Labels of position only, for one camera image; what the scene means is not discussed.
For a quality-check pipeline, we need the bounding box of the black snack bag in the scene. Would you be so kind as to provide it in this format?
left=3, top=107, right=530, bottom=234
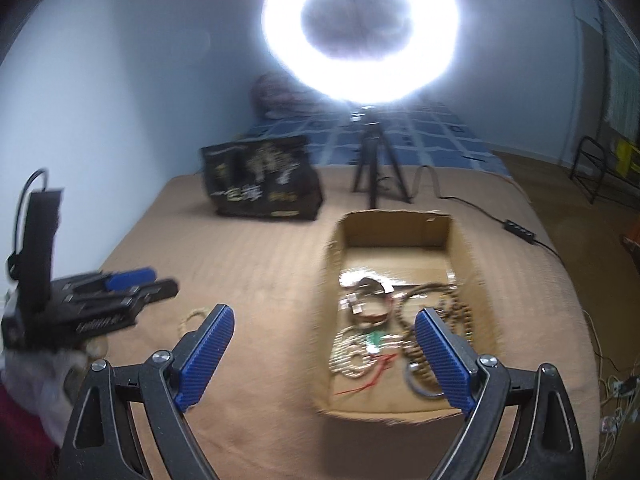
left=200, top=136, right=324, bottom=221

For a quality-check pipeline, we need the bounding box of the red leather strap watch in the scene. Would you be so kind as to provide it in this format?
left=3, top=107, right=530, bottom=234
left=340, top=276, right=395, bottom=330

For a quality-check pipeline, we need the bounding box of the white pearl necklace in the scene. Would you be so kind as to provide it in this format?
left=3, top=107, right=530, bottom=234
left=328, top=325, right=386, bottom=377

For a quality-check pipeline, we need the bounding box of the black power cable with switch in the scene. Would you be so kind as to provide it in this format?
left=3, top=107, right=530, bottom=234
left=380, top=164, right=572, bottom=271

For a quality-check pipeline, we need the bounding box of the white ring light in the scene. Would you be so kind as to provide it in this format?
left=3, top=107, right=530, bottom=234
left=262, top=0, right=460, bottom=105

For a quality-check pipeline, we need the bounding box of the black mini tripod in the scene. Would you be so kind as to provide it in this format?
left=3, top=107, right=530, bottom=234
left=352, top=106, right=412, bottom=209

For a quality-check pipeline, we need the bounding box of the cardboard box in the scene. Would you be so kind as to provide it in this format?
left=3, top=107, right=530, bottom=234
left=311, top=210, right=498, bottom=424

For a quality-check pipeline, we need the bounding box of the silver bangle ring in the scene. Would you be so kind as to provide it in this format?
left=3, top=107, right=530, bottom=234
left=403, top=358, right=449, bottom=400

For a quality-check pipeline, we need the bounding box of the black metal drying rack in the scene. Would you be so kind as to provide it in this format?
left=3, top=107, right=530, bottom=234
left=569, top=134, right=640, bottom=206

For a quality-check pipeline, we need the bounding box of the green jade pendant red cord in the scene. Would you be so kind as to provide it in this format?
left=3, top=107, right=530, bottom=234
left=333, top=331, right=402, bottom=397

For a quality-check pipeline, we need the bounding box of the folded floral quilt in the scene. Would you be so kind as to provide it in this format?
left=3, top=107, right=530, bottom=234
left=250, top=72, right=321, bottom=119

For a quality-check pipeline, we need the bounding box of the brown wooden bead necklace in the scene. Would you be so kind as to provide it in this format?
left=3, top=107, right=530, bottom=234
left=394, top=282, right=476, bottom=361

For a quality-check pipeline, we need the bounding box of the left white gloved hand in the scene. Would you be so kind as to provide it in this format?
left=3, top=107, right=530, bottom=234
left=1, top=336, right=108, bottom=414

